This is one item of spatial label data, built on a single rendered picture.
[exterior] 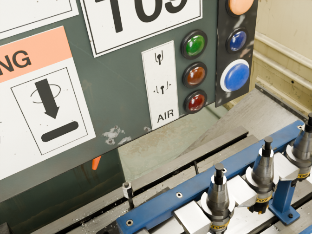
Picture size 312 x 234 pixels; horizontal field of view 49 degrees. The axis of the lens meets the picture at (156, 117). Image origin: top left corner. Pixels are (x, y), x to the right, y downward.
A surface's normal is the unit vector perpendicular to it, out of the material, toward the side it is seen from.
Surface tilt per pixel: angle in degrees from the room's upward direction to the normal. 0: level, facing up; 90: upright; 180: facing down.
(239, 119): 24
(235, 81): 90
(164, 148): 0
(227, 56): 90
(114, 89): 90
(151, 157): 0
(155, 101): 90
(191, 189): 0
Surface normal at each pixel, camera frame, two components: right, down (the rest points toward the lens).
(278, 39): -0.86, 0.39
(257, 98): -0.44, -0.51
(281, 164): -0.09, -0.74
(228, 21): 0.50, 0.54
